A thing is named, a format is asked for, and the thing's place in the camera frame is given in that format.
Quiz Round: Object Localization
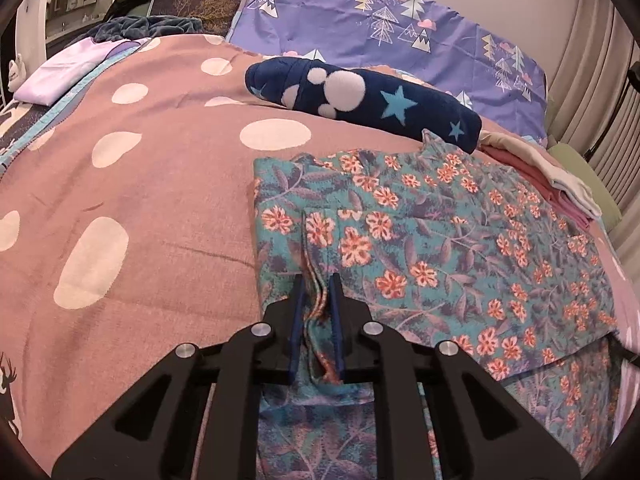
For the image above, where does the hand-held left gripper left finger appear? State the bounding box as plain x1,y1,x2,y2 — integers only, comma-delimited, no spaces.
51,274,307,480

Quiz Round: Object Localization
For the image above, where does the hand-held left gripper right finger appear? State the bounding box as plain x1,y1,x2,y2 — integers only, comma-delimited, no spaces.
327,274,581,480

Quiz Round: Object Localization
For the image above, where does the teal floral garment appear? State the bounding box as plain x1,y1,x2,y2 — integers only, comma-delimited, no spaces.
248,130,623,480

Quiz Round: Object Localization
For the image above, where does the pink polka dot blanket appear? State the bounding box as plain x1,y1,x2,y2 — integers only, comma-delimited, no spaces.
0,34,640,480

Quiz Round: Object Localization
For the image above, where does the navy star fleece garment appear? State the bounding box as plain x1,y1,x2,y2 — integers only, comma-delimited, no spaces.
244,57,482,154

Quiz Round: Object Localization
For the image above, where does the folded pink cloth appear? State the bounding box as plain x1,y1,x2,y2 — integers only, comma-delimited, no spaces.
482,146,593,231

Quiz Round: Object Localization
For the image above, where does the folded cream cloth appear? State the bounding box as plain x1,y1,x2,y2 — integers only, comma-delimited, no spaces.
477,130,603,218

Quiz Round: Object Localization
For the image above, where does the green pillow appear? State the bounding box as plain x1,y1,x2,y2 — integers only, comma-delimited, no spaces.
547,142,623,221

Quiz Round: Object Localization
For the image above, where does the purple tree print pillow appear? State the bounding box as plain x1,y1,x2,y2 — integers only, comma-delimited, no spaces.
226,0,549,143

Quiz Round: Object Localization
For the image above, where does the dark gold tree pillow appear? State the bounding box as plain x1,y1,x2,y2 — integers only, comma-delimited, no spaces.
150,0,256,38

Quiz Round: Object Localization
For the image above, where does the dark blue fleece blanket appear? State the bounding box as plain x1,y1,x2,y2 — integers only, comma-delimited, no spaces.
70,15,203,43

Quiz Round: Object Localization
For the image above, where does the dark deer print bedsheet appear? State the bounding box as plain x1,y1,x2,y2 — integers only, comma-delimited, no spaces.
0,99,56,173

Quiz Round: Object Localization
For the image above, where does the folded lavender cloth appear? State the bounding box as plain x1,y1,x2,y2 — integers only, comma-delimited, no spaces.
14,37,151,107

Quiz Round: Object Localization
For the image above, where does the beige curtain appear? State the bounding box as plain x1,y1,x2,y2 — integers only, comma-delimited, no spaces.
545,0,640,261

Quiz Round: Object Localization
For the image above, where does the white figurine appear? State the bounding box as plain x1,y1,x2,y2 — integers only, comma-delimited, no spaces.
7,54,26,88

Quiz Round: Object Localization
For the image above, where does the black floor lamp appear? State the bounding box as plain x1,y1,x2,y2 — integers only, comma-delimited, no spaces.
587,60,640,161

